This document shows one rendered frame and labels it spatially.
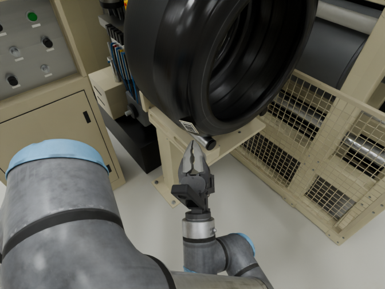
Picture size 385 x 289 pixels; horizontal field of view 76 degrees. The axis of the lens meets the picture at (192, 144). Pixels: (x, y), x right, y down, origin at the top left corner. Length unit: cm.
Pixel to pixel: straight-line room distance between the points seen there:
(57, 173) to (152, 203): 149
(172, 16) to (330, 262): 159
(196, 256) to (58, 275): 48
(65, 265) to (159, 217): 149
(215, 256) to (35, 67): 101
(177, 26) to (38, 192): 41
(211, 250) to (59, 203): 49
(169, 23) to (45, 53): 76
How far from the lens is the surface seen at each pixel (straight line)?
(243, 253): 77
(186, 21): 56
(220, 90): 106
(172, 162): 147
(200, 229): 67
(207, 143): 85
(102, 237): 26
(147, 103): 105
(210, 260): 70
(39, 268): 26
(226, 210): 174
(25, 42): 121
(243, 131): 106
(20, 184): 32
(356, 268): 186
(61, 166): 31
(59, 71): 129
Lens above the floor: 154
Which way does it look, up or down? 48 degrees down
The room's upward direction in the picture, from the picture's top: straight up
